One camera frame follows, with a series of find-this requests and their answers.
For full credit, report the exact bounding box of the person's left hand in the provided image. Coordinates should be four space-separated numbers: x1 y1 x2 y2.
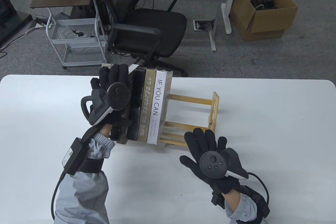
89 64 134 130

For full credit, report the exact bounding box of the black cabinet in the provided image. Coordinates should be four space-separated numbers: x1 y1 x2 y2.
0 0 33 48

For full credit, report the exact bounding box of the glossy black book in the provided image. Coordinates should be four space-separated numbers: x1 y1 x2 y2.
129 67 147 141

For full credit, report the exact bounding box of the white desk leg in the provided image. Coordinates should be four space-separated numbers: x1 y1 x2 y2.
221 0 241 35

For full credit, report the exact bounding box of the grey metal frame leg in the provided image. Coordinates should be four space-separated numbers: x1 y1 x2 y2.
209 0 229 51

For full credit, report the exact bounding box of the khaki gold book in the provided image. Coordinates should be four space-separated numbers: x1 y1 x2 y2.
137 68 158 143

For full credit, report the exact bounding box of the wooden book rack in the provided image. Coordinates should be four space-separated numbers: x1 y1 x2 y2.
157 91 221 147

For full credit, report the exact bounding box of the black cable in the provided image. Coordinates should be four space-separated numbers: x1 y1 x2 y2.
247 172 271 210
50 170 69 221

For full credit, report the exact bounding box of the dark grey round controller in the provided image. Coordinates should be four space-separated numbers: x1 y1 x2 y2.
199 147 249 181
81 82 131 126

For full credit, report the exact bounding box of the black forearm battery box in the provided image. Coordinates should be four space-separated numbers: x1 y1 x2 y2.
61 137 90 175

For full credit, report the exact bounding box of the white power strip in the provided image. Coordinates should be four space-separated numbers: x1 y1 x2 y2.
28 21 48 29

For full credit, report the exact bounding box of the person's left forearm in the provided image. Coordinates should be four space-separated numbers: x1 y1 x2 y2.
54 126 116 224

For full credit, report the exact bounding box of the black mesh office chair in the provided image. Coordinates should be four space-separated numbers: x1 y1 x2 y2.
82 0 188 77

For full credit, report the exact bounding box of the white spine book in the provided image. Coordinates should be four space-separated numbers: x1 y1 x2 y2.
146 69 173 145

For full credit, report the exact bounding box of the white wire rolling cart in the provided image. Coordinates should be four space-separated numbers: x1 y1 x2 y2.
46 11 113 70

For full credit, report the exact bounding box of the open cardboard box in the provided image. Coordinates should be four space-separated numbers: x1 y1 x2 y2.
229 0 299 42

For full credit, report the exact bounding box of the person's right hand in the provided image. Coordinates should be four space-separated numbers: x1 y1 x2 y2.
179 128 248 195

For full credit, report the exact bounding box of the metal floor socket box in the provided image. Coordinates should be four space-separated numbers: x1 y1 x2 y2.
193 19 216 32

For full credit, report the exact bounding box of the person's right forearm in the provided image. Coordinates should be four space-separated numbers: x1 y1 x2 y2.
224 191 271 224

